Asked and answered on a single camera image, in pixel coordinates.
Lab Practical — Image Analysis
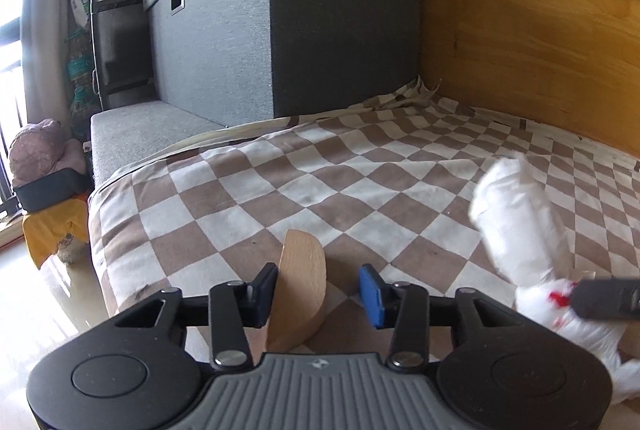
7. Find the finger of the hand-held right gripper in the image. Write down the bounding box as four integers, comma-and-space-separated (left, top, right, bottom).
571, 277, 640, 322

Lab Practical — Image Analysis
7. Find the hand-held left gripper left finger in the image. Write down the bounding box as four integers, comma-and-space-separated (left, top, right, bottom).
114, 263, 279, 371

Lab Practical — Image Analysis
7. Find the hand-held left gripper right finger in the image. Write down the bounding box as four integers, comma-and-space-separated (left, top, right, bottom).
359, 263, 532, 370

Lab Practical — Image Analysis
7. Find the white plastic bag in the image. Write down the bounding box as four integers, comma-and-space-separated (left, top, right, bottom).
468, 153, 640, 407

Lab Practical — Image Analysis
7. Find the brown white checkered blanket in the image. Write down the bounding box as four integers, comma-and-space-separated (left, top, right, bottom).
87, 79, 640, 430

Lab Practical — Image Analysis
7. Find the white plastic sack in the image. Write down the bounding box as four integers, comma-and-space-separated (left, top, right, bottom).
54, 232, 87, 264

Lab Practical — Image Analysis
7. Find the dark storage tray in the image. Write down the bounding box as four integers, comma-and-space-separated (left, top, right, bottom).
12, 167, 94, 213

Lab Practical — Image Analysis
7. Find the grey fabric storage box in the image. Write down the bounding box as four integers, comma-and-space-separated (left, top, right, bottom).
143, 0, 429, 129

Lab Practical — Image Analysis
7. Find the printed plastic package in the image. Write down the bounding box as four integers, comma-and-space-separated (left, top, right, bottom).
66, 28, 99, 142

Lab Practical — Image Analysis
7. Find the black drawer rack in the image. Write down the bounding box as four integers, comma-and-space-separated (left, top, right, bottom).
90, 0, 174, 112

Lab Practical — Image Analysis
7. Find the grey brown curtain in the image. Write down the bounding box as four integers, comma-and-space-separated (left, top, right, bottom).
20, 0, 102, 146

